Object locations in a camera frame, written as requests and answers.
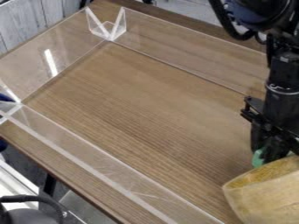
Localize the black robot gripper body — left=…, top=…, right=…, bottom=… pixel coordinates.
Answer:
left=239, top=88, right=299, bottom=157

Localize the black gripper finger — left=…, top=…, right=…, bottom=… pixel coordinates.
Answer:
left=264, top=136, right=289, bottom=164
left=249, top=122, right=269, bottom=151

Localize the green rectangular block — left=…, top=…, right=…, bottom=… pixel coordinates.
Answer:
left=251, top=145, right=296, bottom=169

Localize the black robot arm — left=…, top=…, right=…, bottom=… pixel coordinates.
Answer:
left=208, top=0, right=299, bottom=167

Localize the brown wooden bowl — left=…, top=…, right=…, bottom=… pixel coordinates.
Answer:
left=221, top=156, right=299, bottom=224

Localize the grey metal plate with screw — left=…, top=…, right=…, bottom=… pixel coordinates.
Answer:
left=37, top=190, right=117, bottom=224

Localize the black table leg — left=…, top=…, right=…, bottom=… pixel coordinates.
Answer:
left=43, top=174, right=57, bottom=197

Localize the blue object at left edge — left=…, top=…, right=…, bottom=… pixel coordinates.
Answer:
left=0, top=93, right=15, bottom=102

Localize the clear acrylic front wall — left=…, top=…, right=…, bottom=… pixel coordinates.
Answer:
left=0, top=82, right=224, bottom=224

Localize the clear acrylic corner bracket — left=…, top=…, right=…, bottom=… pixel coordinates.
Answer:
left=84, top=7, right=127, bottom=42

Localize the black cable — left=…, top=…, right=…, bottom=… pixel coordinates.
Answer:
left=0, top=194, right=65, bottom=224

